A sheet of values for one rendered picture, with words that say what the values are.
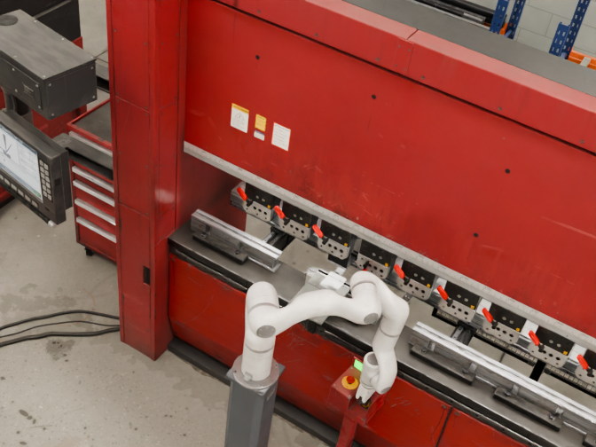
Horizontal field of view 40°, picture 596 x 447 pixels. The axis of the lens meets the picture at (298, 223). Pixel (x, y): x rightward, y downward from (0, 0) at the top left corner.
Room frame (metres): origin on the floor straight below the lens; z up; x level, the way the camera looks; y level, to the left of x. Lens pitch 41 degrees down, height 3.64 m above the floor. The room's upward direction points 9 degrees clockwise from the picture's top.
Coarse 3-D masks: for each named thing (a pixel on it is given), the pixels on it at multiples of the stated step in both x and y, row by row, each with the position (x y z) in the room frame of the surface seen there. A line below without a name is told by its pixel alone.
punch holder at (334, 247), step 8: (328, 224) 2.66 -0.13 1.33; (328, 232) 2.66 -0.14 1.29; (336, 232) 2.64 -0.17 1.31; (344, 232) 2.63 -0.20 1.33; (320, 240) 2.67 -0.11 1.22; (328, 240) 2.65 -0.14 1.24; (336, 240) 2.64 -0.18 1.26; (344, 240) 2.62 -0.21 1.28; (352, 240) 2.64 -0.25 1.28; (320, 248) 2.66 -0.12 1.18; (328, 248) 2.65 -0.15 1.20; (336, 248) 2.64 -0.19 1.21; (344, 248) 2.62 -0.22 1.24; (352, 248) 2.67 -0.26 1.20; (336, 256) 2.63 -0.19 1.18; (344, 256) 2.61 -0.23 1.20
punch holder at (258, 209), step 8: (248, 184) 2.84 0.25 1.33; (248, 192) 2.84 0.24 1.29; (256, 192) 2.82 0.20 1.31; (264, 192) 2.80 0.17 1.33; (256, 200) 2.82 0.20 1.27; (264, 200) 2.80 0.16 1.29; (272, 200) 2.79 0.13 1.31; (280, 200) 2.85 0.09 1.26; (248, 208) 2.83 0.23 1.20; (256, 208) 2.81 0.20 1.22; (264, 208) 2.80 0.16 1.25; (272, 208) 2.79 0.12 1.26; (256, 216) 2.81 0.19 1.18; (264, 216) 2.79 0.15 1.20; (272, 216) 2.81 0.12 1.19
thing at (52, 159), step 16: (0, 112) 2.74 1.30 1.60; (16, 128) 2.65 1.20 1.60; (32, 128) 2.70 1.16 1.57; (32, 144) 2.56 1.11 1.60; (48, 144) 2.61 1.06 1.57; (48, 160) 2.49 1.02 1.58; (64, 160) 2.57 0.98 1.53; (0, 176) 2.71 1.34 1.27; (48, 176) 2.50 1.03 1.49; (64, 176) 2.56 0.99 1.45; (32, 192) 2.58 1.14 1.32; (48, 192) 2.50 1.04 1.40; (64, 192) 2.56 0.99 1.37; (48, 208) 2.51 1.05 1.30; (64, 208) 2.52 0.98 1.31
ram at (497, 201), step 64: (192, 0) 2.99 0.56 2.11; (192, 64) 2.99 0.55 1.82; (256, 64) 2.85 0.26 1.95; (320, 64) 2.73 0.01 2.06; (192, 128) 2.98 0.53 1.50; (256, 128) 2.84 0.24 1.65; (320, 128) 2.71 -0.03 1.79; (384, 128) 2.60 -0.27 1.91; (448, 128) 2.49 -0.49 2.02; (512, 128) 2.40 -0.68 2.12; (320, 192) 2.69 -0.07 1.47; (384, 192) 2.57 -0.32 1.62; (448, 192) 2.46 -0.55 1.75; (512, 192) 2.37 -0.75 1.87; (576, 192) 2.28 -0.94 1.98; (448, 256) 2.43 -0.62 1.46; (512, 256) 2.33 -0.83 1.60; (576, 256) 2.24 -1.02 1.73; (576, 320) 2.20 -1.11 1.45
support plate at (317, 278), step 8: (312, 280) 2.64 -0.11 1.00; (320, 280) 2.64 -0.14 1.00; (304, 288) 2.58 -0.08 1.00; (312, 288) 2.59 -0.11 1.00; (344, 288) 2.62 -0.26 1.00; (296, 296) 2.52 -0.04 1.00; (344, 296) 2.57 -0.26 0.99; (288, 304) 2.46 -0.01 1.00; (312, 320) 2.40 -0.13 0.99; (320, 320) 2.40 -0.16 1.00
